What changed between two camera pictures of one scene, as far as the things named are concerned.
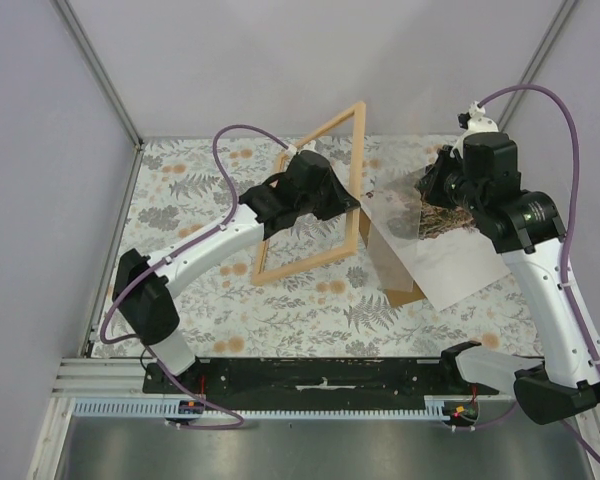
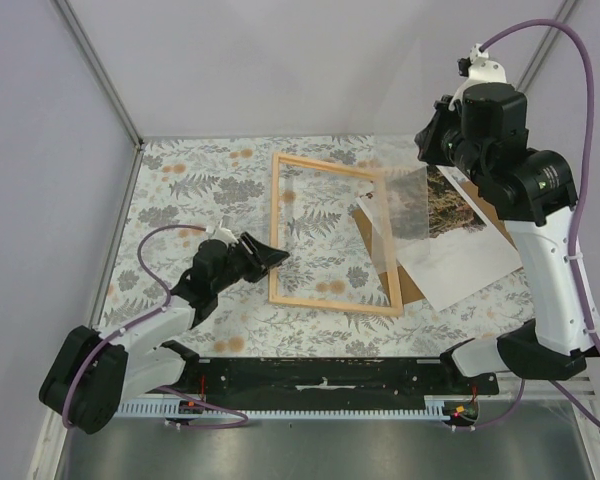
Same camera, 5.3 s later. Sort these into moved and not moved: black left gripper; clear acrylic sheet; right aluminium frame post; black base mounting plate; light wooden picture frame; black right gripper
Moved: black right gripper; clear acrylic sheet; black left gripper; light wooden picture frame
Not moved: black base mounting plate; right aluminium frame post
